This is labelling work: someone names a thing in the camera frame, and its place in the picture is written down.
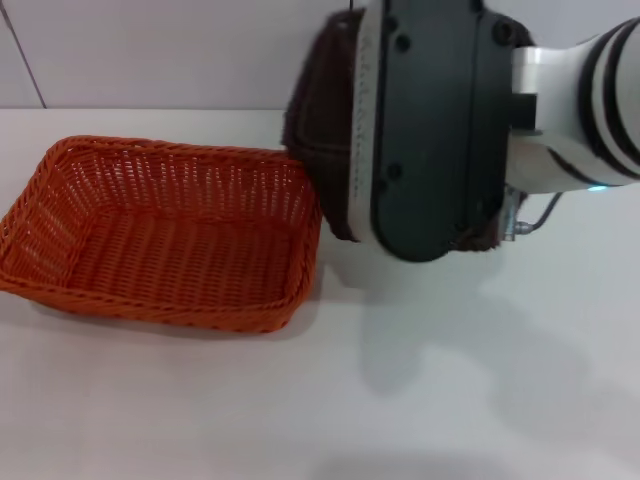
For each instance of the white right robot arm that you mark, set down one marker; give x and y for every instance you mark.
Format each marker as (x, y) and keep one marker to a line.
(585, 115)

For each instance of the dark brown woven plastic basket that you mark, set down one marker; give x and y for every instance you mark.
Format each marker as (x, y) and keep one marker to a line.
(320, 125)

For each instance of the orange woven plastic basket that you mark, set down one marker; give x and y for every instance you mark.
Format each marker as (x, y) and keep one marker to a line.
(180, 250)

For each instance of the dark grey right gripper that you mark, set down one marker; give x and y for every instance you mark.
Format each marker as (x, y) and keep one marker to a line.
(430, 125)

